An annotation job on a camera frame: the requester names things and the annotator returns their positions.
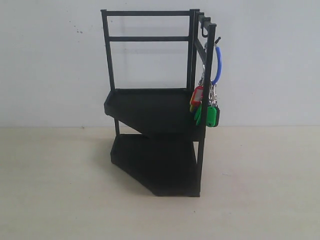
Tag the colourful key tag bunch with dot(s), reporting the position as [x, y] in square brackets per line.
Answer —
[213, 111]

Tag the black two-tier metal rack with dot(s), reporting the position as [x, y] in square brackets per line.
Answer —
[157, 141]

